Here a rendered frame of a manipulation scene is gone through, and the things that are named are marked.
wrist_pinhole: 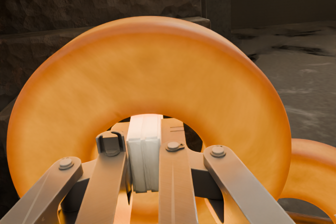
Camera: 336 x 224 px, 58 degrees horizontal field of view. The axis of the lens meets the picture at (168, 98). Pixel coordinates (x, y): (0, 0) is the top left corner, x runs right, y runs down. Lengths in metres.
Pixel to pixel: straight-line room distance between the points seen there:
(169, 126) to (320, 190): 0.17
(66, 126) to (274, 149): 0.11
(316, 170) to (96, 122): 0.19
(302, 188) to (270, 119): 0.14
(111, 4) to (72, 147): 0.36
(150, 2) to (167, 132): 0.36
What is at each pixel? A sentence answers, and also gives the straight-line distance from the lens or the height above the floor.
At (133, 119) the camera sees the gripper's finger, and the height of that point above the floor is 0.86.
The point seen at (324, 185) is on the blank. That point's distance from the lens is 0.29.
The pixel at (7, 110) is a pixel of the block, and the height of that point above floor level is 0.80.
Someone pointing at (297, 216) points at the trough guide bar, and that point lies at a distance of 0.37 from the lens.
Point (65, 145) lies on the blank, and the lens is 0.17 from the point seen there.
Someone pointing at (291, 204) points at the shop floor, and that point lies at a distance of 1.49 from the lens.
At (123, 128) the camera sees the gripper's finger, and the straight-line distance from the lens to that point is 0.16.
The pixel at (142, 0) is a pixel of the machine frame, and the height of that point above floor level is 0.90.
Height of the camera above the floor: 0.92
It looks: 20 degrees down
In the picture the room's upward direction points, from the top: 5 degrees counter-clockwise
